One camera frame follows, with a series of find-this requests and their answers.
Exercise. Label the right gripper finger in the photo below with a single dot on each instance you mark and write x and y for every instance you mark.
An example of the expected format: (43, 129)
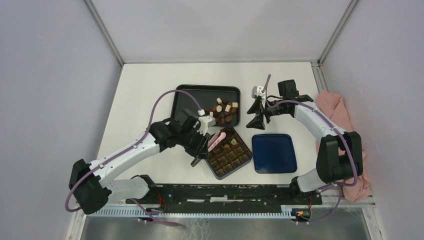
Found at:
(257, 122)
(256, 106)

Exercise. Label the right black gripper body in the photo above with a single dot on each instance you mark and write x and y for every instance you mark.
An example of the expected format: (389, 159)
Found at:
(268, 109)

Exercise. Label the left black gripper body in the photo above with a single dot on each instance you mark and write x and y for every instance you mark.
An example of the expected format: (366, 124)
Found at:
(194, 142)

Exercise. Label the pink tongs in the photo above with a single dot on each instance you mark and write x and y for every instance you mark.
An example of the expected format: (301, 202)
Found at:
(215, 140)

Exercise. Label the black chocolate tray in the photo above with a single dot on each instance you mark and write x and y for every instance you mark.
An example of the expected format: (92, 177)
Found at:
(211, 96)

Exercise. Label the blue chocolate box with insert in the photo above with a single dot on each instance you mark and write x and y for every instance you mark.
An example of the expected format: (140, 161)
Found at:
(229, 155)

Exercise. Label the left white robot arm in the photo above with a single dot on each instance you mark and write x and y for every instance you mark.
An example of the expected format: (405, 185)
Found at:
(93, 184)

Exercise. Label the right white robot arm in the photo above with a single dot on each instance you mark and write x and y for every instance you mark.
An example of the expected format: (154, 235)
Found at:
(339, 160)

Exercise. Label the blue box lid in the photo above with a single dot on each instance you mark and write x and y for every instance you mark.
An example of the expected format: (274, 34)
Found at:
(273, 153)

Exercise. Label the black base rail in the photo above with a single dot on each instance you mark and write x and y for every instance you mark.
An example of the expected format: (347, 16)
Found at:
(226, 199)

